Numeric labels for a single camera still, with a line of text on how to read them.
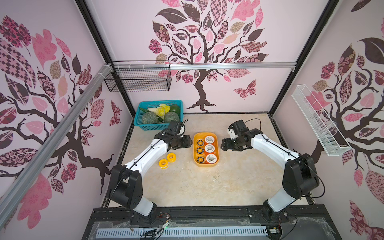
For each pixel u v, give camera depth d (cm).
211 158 90
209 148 95
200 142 101
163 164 92
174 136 66
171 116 104
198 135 101
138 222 73
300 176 45
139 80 142
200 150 98
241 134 68
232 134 81
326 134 74
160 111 111
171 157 94
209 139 99
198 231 70
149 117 101
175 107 113
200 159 93
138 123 106
